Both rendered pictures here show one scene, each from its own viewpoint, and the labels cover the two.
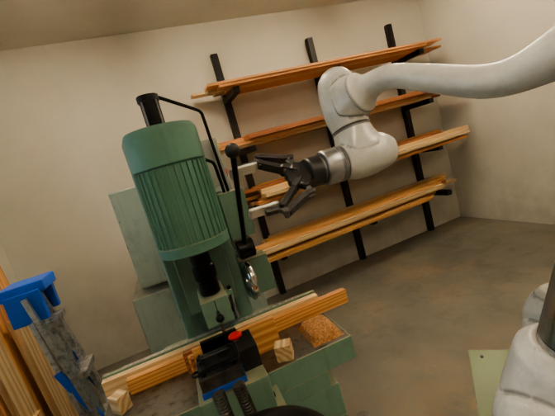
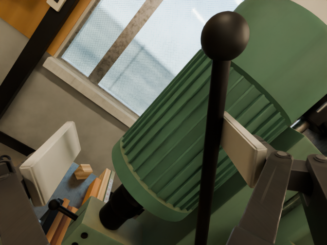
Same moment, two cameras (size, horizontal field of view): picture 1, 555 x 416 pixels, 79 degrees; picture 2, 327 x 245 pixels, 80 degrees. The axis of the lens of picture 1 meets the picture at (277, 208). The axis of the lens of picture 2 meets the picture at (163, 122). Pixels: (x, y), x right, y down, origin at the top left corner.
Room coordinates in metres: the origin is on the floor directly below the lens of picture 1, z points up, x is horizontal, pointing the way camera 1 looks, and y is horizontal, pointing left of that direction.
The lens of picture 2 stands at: (0.78, -0.10, 1.36)
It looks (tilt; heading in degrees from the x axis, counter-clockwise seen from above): 13 degrees down; 87
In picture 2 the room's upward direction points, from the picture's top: 43 degrees clockwise
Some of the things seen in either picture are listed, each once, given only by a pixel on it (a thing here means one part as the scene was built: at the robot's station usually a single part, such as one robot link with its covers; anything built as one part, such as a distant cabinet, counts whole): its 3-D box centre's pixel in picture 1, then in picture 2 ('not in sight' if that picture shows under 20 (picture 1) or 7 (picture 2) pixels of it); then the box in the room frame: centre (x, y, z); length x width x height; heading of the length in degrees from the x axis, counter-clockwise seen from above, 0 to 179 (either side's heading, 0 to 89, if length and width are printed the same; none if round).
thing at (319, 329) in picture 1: (318, 325); not in sight; (0.83, -0.02, 0.91); 0.12 x 0.09 x 0.03; 15
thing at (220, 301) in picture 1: (215, 304); (104, 236); (0.87, 0.23, 1.03); 0.14 x 0.07 x 0.09; 15
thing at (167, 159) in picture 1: (177, 191); (211, 116); (0.85, 0.23, 1.35); 0.18 x 0.18 x 0.31
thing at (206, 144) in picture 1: (212, 163); not in sight; (1.20, 0.18, 1.40); 0.10 x 0.06 x 0.16; 15
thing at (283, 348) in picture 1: (284, 350); not in sight; (0.75, 0.08, 0.92); 0.04 x 0.03 x 0.04; 84
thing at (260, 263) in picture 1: (256, 272); not in sight; (1.07, 0.12, 1.02); 0.09 x 0.07 x 0.12; 105
